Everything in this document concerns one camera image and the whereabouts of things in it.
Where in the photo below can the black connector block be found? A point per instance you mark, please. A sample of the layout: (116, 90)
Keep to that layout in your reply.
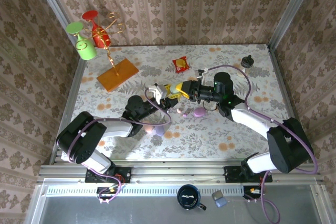
(249, 191)
(105, 190)

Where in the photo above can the aluminium side rail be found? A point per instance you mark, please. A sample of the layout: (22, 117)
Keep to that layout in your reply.
(285, 90)
(74, 90)

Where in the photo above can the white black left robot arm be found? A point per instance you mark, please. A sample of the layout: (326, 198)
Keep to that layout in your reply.
(78, 140)

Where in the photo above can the red wine glass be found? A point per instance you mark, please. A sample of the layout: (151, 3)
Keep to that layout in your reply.
(89, 15)

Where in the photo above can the perforated metal strip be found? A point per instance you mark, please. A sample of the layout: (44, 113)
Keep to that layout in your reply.
(147, 191)

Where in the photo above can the black topped sand timer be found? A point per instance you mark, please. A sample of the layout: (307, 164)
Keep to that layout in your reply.
(247, 62)

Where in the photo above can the dark blue mug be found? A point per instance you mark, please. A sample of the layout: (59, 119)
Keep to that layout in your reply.
(181, 200)

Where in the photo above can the purple plastic cup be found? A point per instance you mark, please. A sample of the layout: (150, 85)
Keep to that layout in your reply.
(199, 112)

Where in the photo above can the red snack packet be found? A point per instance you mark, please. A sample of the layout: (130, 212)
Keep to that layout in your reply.
(181, 64)

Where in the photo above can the pink earbud case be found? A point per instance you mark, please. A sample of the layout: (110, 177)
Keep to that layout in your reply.
(149, 129)

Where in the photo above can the green wine glass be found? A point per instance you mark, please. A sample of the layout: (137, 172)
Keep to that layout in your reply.
(86, 49)

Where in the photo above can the aluminium cross rail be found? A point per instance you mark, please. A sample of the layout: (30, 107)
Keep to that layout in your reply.
(170, 174)

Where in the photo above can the small grey blue box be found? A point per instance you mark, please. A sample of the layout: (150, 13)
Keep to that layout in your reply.
(220, 200)

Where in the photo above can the grey metal tray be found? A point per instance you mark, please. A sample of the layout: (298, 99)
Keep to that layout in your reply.
(131, 211)

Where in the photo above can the aluminium frame post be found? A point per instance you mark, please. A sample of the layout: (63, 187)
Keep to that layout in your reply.
(294, 3)
(53, 5)

